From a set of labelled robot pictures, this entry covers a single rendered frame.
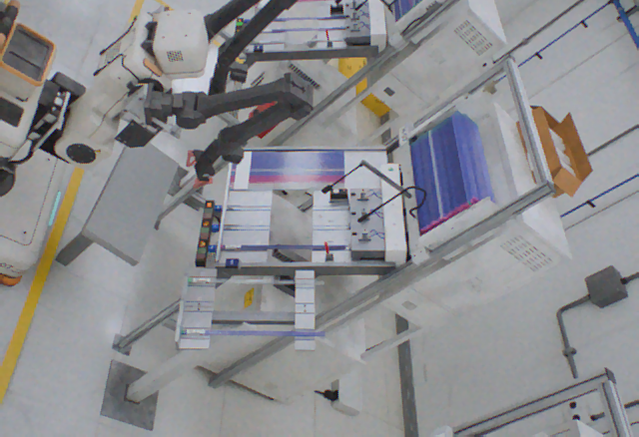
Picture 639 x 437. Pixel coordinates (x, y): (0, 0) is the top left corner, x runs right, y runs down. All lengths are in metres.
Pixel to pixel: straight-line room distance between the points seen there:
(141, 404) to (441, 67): 2.29
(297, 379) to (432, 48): 1.85
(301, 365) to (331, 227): 0.79
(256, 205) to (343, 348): 0.80
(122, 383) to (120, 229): 0.77
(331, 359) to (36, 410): 1.27
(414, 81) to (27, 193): 2.09
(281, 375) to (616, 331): 1.70
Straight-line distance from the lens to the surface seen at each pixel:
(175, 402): 3.38
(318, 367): 3.40
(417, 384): 4.55
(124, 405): 3.21
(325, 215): 2.94
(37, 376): 3.08
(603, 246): 4.15
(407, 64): 3.89
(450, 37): 3.82
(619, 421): 2.02
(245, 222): 2.94
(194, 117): 2.28
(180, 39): 2.32
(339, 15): 4.08
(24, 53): 2.60
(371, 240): 2.77
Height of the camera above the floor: 2.60
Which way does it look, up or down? 32 degrees down
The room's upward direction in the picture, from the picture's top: 54 degrees clockwise
